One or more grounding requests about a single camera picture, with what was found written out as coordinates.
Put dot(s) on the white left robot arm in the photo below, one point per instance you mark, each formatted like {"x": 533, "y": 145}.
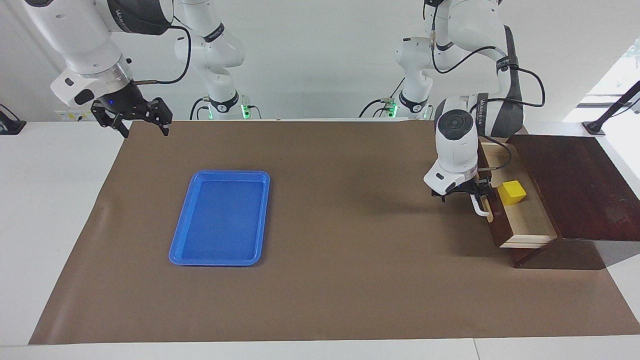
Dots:
{"x": 457, "y": 150}

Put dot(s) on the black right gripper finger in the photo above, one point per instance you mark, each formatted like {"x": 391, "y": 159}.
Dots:
{"x": 161, "y": 115}
{"x": 108, "y": 118}

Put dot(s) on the brown table mat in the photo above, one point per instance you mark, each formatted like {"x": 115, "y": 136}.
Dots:
{"x": 350, "y": 250}

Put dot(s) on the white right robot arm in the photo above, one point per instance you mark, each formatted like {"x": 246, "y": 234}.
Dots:
{"x": 75, "y": 35}

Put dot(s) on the white wall socket box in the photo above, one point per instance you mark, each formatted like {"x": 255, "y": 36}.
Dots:
{"x": 70, "y": 116}

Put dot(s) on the green lit base connector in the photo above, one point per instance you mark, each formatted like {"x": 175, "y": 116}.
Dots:
{"x": 393, "y": 107}
{"x": 246, "y": 111}

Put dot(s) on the blue plastic tray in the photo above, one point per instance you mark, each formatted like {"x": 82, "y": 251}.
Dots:
{"x": 220, "y": 220}

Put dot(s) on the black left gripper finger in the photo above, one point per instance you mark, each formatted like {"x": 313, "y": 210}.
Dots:
{"x": 439, "y": 196}
{"x": 485, "y": 190}

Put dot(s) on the dark wooden drawer cabinet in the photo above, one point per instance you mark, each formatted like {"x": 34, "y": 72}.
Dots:
{"x": 575, "y": 190}

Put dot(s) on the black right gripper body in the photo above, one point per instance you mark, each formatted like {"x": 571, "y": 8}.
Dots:
{"x": 124, "y": 102}

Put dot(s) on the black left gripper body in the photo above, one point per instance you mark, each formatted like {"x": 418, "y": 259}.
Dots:
{"x": 467, "y": 190}

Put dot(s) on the black clamp base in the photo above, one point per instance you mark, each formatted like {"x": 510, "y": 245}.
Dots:
{"x": 10, "y": 126}

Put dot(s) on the black camera stand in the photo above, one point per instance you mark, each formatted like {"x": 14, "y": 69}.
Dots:
{"x": 593, "y": 129}

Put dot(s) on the yellow cube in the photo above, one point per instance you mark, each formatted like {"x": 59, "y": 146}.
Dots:
{"x": 512, "y": 194}

